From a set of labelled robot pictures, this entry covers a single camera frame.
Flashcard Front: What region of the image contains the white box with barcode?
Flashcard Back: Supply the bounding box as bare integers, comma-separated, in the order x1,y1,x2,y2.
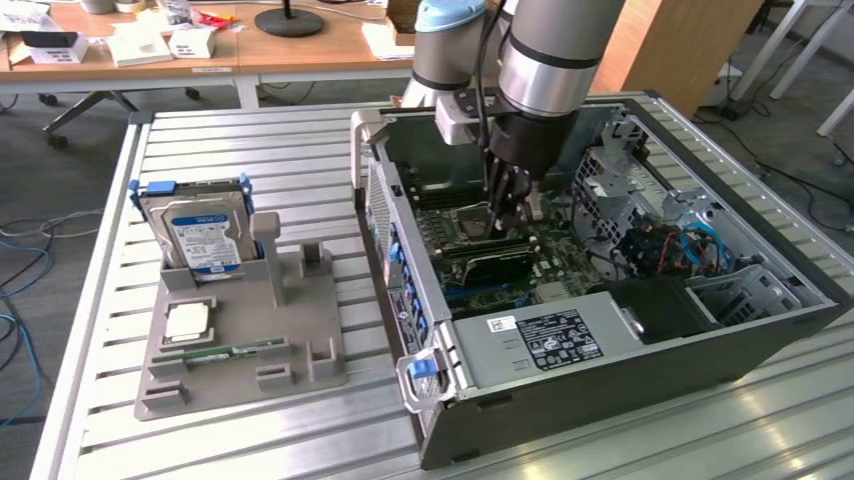
18,30,92,65

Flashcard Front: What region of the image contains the silver CPU chip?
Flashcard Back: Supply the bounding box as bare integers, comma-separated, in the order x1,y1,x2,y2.
162,302,216,342

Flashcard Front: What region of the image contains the black floor cable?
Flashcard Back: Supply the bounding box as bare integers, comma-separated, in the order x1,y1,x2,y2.
692,112,854,232

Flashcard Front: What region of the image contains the hard disk in blue carrier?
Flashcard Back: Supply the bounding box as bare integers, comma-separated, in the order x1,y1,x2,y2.
128,172,261,282

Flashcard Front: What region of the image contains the printed paper sheet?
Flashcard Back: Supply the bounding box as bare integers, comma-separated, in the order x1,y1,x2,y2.
0,2,56,34

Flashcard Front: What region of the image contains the black desk leg with casters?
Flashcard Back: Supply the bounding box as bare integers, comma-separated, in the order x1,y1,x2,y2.
37,88,203,149

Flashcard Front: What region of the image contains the black open PC case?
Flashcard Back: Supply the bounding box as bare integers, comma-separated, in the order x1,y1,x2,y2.
351,97,854,471

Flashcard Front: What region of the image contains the wooden desk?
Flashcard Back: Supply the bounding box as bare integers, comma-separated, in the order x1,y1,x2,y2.
0,0,606,109

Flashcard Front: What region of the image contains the silver chipset heat sink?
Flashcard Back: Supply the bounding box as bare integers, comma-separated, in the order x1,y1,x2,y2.
532,282,569,305

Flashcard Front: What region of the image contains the silver disk bay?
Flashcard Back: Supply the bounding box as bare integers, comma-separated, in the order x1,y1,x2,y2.
686,263,803,329

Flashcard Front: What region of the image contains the green motherboard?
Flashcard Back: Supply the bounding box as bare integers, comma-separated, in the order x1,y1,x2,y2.
399,164,615,321

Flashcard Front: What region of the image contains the black graphics card green board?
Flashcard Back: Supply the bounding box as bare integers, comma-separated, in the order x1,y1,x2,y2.
436,244,540,294

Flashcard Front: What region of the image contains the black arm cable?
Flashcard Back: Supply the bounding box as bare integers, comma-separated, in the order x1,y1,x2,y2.
468,0,509,149

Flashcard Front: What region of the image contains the CPU socket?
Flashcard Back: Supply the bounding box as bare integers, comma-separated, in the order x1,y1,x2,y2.
451,202,500,242

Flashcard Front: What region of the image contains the grey power supply unit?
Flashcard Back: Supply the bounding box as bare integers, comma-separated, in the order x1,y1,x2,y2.
452,292,647,392

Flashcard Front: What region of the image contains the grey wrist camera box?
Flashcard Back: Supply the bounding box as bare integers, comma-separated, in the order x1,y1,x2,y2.
435,88,509,147

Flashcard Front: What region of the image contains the small white labelled box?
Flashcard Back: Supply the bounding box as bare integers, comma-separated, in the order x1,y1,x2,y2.
165,27,219,60

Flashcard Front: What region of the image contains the blue data wire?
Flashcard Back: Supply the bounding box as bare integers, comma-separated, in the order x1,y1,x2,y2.
678,219,736,277

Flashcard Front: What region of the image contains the grey floor cable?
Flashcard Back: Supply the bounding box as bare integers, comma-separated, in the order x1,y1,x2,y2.
0,207,105,242

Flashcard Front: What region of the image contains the open white cardboard box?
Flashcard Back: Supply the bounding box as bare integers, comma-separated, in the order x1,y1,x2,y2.
106,23,176,69

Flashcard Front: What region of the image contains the grey parts rack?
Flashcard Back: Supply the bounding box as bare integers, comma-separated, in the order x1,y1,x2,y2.
132,210,349,422

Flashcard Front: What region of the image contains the blue floor cable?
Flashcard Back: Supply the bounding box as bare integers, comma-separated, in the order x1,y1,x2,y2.
0,239,53,431

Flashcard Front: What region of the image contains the white table frame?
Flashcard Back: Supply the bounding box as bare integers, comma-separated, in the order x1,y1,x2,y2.
730,0,854,137

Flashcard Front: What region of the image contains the white paper stack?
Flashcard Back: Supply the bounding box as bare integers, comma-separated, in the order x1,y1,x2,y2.
361,22,416,62

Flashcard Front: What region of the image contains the silver perforated drive cage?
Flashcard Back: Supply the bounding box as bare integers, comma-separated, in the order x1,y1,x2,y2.
571,117,672,242

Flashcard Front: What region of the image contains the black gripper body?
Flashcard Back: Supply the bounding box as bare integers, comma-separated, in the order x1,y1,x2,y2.
483,111,580,182

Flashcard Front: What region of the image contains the black round lamp base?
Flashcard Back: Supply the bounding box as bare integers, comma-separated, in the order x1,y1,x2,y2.
252,0,327,39

